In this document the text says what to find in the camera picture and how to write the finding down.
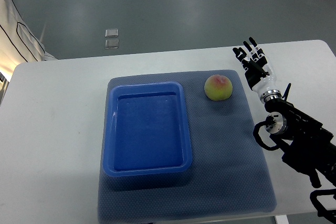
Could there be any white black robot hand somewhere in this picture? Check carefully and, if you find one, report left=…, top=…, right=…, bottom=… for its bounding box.
left=233, top=37, right=281, bottom=103

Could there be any green red peach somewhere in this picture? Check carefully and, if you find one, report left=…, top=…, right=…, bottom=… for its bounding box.
left=204, top=74, right=233, bottom=101

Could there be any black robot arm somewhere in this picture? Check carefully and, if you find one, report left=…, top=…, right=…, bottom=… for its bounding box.
left=253, top=90, right=335, bottom=223

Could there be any upper metal floor plate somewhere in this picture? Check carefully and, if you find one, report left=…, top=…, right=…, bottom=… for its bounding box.
left=105, top=28, right=119, bottom=38

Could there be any metal floor plate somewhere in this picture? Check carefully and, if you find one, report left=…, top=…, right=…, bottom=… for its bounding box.
left=105, top=38, right=119, bottom=49
left=105, top=28, right=119, bottom=38

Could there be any lower metal floor plate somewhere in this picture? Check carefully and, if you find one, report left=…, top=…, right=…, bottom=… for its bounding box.
left=105, top=38, right=119, bottom=49

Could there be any grey blue textured mat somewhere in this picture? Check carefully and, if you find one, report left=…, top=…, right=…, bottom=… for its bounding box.
left=98, top=70, right=277, bottom=223

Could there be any blue plastic tray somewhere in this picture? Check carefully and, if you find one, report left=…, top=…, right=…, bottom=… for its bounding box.
left=102, top=82, right=192, bottom=178

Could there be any white fabric with black lines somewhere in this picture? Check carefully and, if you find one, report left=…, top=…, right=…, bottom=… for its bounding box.
left=1, top=0, right=56, bottom=81

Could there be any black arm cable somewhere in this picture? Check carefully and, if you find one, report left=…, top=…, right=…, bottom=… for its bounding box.
left=253, top=120, right=280, bottom=151

